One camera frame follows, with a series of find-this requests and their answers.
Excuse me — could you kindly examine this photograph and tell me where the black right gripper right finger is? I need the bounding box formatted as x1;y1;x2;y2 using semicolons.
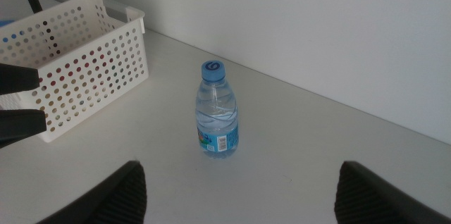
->
333;161;451;224

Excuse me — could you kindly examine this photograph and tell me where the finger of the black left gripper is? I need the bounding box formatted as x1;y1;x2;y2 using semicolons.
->
0;108;47;149
0;63;41;95

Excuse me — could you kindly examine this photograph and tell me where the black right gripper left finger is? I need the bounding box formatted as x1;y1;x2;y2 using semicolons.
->
37;160;148;224

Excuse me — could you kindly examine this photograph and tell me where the clear water bottle blue cap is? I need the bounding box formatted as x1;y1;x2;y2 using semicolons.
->
195;59;240;159

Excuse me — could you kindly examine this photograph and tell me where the white perforated plastic basket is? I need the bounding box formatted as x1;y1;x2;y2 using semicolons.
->
0;0;149;144

